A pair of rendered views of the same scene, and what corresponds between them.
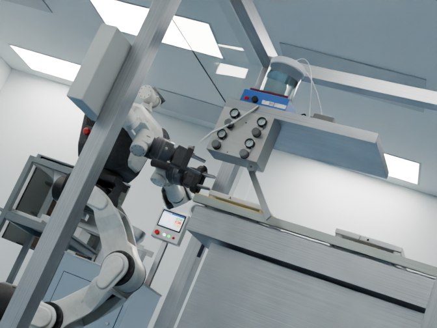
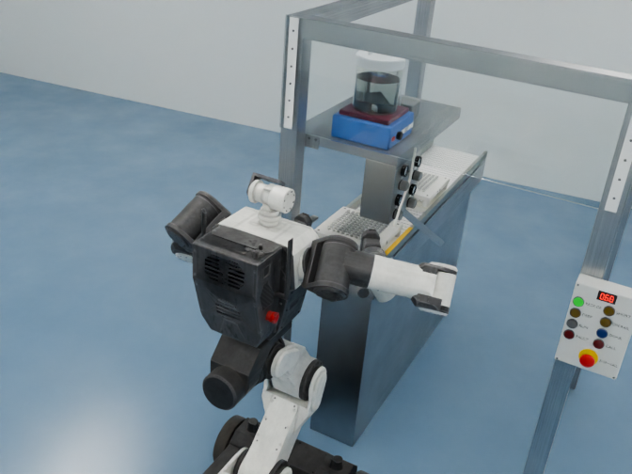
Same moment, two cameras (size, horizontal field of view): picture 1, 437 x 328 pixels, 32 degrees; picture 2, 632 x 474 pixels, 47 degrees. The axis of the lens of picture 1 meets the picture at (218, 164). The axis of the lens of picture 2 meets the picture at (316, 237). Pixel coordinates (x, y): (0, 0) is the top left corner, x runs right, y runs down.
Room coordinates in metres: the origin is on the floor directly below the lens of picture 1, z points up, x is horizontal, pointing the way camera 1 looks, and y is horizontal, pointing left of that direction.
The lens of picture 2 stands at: (3.02, 2.13, 2.13)
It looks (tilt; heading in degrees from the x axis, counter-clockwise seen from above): 28 degrees down; 271
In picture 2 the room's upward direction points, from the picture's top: 5 degrees clockwise
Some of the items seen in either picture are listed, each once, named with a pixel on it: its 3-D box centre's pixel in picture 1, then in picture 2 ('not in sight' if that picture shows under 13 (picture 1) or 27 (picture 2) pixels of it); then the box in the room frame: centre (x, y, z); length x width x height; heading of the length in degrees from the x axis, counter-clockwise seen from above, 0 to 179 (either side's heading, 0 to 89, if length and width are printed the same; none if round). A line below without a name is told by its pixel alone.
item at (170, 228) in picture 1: (160, 248); not in sight; (5.79, 0.15, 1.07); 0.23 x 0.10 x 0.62; 71
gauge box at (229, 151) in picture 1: (244, 137); (390, 181); (2.82, -0.05, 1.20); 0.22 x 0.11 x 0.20; 65
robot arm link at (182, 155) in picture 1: (174, 155); (371, 256); (2.87, 0.17, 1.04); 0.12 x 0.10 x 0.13; 97
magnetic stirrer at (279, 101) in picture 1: (270, 109); not in sight; (2.89, -0.11, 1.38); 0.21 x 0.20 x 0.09; 155
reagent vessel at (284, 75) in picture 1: (282, 81); not in sight; (2.89, -0.11, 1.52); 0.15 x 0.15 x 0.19
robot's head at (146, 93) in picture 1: (148, 99); (272, 199); (3.17, 0.39, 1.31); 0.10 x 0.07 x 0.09; 154
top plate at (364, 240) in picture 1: (372, 249); (412, 181); (2.68, -0.64, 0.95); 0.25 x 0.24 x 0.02; 154
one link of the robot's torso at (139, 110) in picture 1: (119, 136); (255, 274); (3.20, 0.45, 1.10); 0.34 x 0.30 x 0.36; 154
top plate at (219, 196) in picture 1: (245, 210); (358, 229); (2.90, -0.17, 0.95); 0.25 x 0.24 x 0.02; 155
